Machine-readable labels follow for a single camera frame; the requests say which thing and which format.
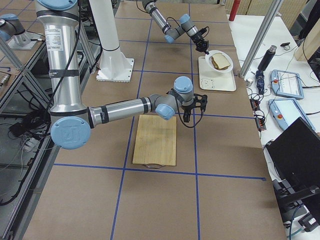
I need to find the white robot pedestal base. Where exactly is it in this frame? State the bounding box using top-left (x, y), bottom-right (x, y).
top-left (90, 0), bottom-right (135, 83)

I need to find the folded navy umbrella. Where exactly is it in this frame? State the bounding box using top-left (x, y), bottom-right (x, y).
top-left (255, 70), bottom-right (265, 95)

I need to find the red cylinder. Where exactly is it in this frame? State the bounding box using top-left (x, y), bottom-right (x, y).
top-left (228, 0), bottom-right (241, 22)

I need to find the wooden cutting board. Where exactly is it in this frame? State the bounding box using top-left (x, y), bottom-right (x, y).
top-left (132, 115), bottom-right (177, 168)

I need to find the lower teach pendant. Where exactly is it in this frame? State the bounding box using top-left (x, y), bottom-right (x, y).
top-left (268, 98), bottom-right (315, 131)

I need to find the upper teach pendant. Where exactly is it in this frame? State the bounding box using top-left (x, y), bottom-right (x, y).
top-left (270, 69), bottom-right (304, 100)

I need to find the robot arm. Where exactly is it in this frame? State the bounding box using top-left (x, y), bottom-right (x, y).
top-left (35, 0), bottom-right (197, 150)
top-left (135, 0), bottom-right (210, 55)

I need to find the black laptop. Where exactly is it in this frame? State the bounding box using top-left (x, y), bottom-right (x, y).
top-left (266, 117), bottom-right (320, 211)

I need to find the aluminium frame post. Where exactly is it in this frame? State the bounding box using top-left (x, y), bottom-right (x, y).
top-left (238, 0), bottom-right (284, 79)

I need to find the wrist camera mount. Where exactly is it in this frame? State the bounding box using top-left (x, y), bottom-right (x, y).
top-left (193, 93), bottom-right (208, 114)
top-left (198, 26), bottom-right (210, 35)

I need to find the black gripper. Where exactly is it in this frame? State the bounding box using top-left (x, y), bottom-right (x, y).
top-left (181, 104), bottom-right (195, 123)
top-left (191, 32), bottom-right (210, 55)

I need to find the white round plate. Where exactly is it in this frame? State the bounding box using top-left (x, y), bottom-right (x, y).
top-left (205, 50), bottom-right (234, 73)

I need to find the teach pendant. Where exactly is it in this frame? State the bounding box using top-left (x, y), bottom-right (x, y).
top-left (270, 69), bottom-right (304, 100)
top-left (268, 98), bottom-right (315, 131)

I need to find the cream bear serving tray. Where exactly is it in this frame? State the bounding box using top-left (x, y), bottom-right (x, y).
top-left (198, 56), bottom-right (237, 92)

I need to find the black water bottle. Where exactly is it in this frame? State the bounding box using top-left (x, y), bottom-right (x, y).
top-left (257, 45), bottom-right (277, 71)

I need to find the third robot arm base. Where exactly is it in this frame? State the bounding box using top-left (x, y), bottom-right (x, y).
top-left (0, 13), bottom-right (36, 51)

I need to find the bread slice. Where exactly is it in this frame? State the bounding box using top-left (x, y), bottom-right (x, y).
top-left (212, 62), bottom-right (231, 70)
top-left (211, 53), bottom-right (231, 65)

